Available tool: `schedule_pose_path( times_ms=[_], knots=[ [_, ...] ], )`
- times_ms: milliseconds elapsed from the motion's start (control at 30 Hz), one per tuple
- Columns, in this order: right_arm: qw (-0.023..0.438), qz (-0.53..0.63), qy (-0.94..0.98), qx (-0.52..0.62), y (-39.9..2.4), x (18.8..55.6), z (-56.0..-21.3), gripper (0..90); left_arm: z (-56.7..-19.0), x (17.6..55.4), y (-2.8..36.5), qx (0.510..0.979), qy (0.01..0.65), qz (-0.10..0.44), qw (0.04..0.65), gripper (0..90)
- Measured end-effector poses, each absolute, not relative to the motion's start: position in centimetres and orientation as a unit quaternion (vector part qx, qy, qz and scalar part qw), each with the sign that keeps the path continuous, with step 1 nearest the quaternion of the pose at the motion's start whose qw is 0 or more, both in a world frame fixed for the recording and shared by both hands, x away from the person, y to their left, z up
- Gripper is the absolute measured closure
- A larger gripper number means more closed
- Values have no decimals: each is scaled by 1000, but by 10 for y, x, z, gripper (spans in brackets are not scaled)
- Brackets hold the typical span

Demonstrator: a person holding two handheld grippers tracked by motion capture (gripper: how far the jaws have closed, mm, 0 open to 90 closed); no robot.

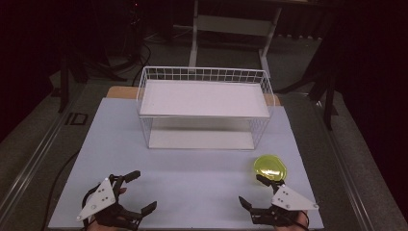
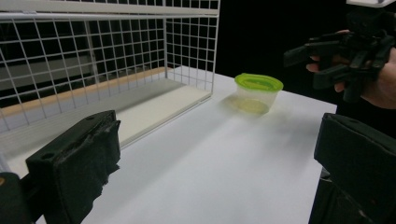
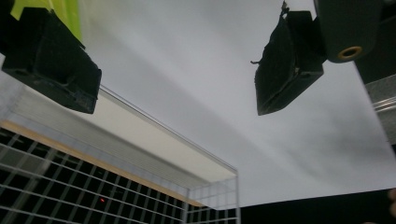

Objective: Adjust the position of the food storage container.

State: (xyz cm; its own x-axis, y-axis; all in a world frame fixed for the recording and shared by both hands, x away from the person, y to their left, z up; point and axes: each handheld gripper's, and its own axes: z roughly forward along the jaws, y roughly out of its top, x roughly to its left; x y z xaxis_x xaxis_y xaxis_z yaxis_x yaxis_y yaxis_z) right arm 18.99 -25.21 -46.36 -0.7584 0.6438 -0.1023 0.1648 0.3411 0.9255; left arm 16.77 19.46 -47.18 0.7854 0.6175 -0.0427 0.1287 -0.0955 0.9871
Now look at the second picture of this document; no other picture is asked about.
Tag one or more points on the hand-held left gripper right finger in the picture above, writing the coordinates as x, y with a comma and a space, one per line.
361, 155

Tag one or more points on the clear container with green lid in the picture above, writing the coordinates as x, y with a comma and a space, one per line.
256, 93

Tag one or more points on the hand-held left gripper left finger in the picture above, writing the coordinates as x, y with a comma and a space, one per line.
77, 155

